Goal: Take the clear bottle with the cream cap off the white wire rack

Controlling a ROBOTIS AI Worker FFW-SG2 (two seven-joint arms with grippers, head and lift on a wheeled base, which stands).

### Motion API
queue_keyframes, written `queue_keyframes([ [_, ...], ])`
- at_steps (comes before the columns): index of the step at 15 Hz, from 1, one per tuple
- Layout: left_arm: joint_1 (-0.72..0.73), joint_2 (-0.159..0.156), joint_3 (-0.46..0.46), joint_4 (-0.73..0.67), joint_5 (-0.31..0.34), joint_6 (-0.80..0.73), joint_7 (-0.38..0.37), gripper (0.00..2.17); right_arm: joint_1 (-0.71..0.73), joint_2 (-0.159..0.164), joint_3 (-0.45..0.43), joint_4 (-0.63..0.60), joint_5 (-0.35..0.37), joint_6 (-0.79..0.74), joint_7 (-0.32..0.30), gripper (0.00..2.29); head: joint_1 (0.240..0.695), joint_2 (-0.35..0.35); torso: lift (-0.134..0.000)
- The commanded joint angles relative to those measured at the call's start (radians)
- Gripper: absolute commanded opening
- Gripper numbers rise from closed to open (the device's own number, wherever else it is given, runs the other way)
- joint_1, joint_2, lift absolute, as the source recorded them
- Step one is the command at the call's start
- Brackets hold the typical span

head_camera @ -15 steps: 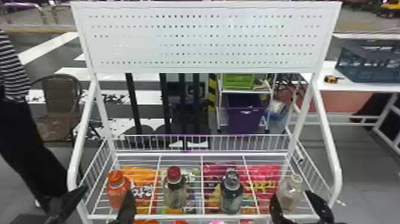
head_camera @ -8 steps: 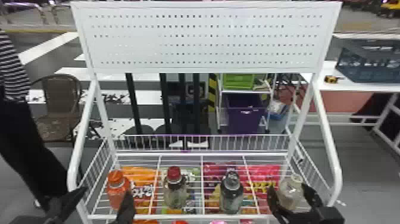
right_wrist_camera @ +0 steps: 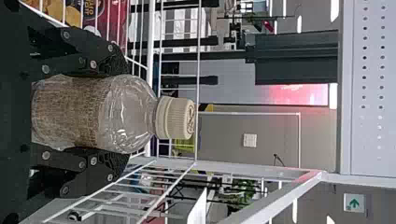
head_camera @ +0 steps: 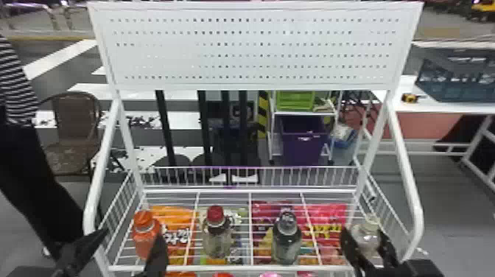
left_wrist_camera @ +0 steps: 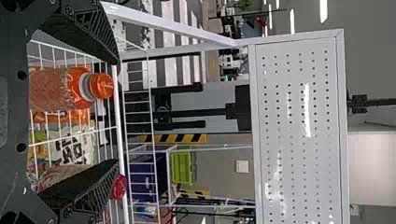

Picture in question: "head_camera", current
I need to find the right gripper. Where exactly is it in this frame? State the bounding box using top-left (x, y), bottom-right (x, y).
top-left (340, 227), bottom-right (411, 277)

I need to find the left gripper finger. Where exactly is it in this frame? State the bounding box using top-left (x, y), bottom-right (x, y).
top-left (51, 228), bottom-right (110, 277)
top-left (135, 234), bottom-right (170, 277)

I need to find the orange bottle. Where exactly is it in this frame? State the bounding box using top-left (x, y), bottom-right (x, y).
top-left (130, 210), bottom-right (162, 262)

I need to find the orange snack packet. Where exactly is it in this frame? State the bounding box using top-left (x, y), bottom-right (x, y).
top-left (150, 205), bottom-right (195, 266)

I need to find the pink snack packet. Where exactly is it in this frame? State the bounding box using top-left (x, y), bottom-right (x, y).
top-left (251, 200), bottom-right (349, 266)

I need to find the red capped clear bottle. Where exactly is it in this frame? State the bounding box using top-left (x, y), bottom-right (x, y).
top-left (201, 205), bottom-right (234, 259)

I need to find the black capped grey bottle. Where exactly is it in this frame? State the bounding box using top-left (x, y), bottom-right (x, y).
top-left (271, 210), bottom-right (303, 265)

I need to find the person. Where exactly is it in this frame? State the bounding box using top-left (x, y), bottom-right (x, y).
top-left (0, 34), bottom-right (85, 261)

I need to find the purple crate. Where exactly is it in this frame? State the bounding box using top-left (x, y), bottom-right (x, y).
top-left (279, 115), bottom-right (331, 166)

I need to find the brown chair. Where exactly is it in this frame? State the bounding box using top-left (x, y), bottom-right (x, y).
top-left (38, 91), bottom-right (104, 178)

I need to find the white shelf trolley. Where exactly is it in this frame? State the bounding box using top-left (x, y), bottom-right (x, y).
top-left (267, 91), bottom-right (343, 165)

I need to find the white side table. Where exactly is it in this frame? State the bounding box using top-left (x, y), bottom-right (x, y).
top-left (370, 74), bottom-right (495, 192)

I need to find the green basket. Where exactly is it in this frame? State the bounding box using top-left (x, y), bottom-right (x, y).
top-left (275, 91), bottom-right (317, 113)

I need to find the blue basket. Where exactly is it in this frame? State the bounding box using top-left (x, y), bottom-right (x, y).
top-left (415, 57), bottom-right (495, 104)

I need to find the striped post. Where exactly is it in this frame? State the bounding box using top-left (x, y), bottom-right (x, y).
top-left (256, 91), bottom-right (270, 140)

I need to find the white wire rack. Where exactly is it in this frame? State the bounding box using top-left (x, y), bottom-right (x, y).
top-left (82, 0), bottom-right (425, 277)

